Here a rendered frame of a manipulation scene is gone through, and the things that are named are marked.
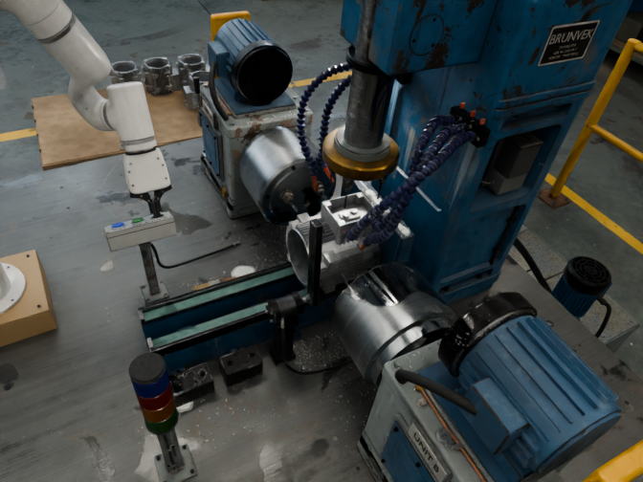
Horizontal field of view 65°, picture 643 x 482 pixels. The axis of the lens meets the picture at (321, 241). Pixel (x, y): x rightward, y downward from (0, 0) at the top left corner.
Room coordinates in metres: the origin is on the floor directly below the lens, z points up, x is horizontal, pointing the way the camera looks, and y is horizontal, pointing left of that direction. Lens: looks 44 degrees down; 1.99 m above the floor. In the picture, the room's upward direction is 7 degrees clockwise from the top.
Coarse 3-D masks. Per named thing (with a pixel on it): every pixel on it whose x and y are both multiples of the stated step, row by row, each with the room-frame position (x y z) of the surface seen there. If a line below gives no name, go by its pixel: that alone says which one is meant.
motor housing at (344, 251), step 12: (312, 216) 1.04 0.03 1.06; (288, 228) 1.00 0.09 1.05; (300, 228) 0.95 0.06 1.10; (324, 228) 0.95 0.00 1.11; (288, 240) 0.99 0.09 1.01; (300, 240) 1.01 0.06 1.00; (324, 240) 0.92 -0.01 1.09; (360, 240) 0.96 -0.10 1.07; (300, 252) 0.99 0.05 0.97; (336, 252) 0.91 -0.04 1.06; (348, 252) 0.92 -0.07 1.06; (360, 252) 0.92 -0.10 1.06; (300, 264) 0.97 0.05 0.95; (324, 264) 0.88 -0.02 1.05; (348, 264) 0.91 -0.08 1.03; (360, 264) 0.92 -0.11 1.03; (372, 264) 0.94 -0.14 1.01; (300, 276) 0.93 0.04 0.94; (324, 276) 0.86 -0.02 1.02; (336, 276) 0.88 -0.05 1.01; (348, 276) 0.91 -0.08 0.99
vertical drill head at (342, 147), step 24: (360, 24) 0.99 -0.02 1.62; (360, 48) 0.98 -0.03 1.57; (360, 72) 0.97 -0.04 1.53; (360, 96) 0.96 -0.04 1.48; (384, 96) 0.97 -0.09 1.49; (360, 120) 0.96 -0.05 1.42; (384, 120) 0.98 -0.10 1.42; (336, 144) 0.98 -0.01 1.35; (360, 144) 0.96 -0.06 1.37; (384, 144) 0.99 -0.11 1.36; (336, 168) 0.93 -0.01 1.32; (360, 168) 0.92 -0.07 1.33; (384, 168) 0.93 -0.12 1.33
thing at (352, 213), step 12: (360, 192) 1.07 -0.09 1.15; (324, 204) 1.01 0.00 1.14; (336, 204) 1.03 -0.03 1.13; (348, 204) 1.05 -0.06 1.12; (360, 204) 1.05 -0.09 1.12; (324, 216) 0.99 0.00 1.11; (336, 216) 1.00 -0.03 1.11; (348, 216) 0.98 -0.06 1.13; (360, 216) 1.00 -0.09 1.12; (336, 228) 0.94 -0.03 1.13; (348, 228) 0.94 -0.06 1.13; (336, 240) 0.93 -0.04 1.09; (348, 240) 0.94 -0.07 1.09
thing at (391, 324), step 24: (384, 264) 0.80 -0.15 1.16; (408, 264) 0.82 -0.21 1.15; (360, 288) 0.74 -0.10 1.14; (384, 288) 0.73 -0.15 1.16; (408, 288) 0.73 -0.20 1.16; (432, 288) 0.78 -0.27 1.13; (336, 312) 0.72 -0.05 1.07; (360, 312) 0.69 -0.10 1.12; (384, 312) 0.67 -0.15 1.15; (408, 312) 0.67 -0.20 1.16; (432, 312) 0.68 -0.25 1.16; (360, 336) 0.65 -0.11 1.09; (384, 336) 0.63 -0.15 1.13; (408, 336) 0.62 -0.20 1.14; (432, 336) 0.64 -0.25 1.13; (360, 360) 0.62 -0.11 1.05; (384, 360) 0.59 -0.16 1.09
